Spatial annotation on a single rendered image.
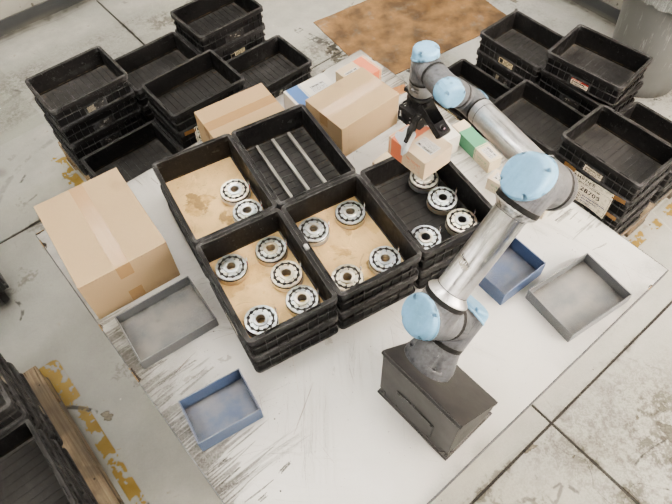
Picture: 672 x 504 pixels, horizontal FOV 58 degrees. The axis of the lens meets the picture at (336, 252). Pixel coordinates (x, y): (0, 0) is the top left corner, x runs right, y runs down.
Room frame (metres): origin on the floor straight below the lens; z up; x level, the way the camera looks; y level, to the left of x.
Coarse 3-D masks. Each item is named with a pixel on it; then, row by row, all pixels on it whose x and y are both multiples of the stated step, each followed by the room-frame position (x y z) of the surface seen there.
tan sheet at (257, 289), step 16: (288, 256) 1.12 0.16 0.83; (256, 272) 1.06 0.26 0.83; (304, 272) 1.05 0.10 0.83; (224, 288) 1.00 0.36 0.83; (240, 288) 1.00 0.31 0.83; (256, 288) 1.00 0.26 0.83; (272, 288) 1.00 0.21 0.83; (240, 304) 0.94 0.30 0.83; (256, 304) 0.94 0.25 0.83; (272, 304) 0.94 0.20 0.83; (240, 320) 0.89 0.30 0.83
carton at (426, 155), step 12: (420, 132) 1.37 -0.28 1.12; (396, 144) 1.33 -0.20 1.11; (420, 144) 1.32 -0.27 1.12; (432, 144) 1.32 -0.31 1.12; (444, 144) 1.32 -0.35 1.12; (396, 156) 1.33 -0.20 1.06; (408, 156) 1.29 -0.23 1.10; (420, 156) 1.27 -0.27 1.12; (432, 156) 1.27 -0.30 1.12; (444, 156) 1.29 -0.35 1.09; (408, 168) 1.29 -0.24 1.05; (420, 168) 1.25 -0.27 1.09; (432, 168) 1.26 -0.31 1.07
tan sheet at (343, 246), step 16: (336, 224) 1.24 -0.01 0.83; (368, 224) 1.24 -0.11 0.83; (336, 240) 1.18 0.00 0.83; (352, 240) 1.17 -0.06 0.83; (368, 240) 1.17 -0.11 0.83; (384, 240) 1.17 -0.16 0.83; (320, 256) 1.11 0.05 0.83; (336, 256) 1.11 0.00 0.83; (352, 256) 1.11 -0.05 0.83; (368, 256) 1.11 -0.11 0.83; (368, 272) 1.04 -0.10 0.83
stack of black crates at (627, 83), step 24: (552, 48) 2.42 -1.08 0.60; (576, 48) 2.55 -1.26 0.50; (600, 48) 2.49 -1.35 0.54; (624, 48) 2.41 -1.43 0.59; (552, 72) 2.37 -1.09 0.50; (576, 72) 2.29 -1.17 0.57; (600, 72) 2.36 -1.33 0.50; (624, 72) 2.35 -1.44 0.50; (576, 96) 2.25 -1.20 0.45; (600, 96) 2.18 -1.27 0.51; (624, 96) 2.18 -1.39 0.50
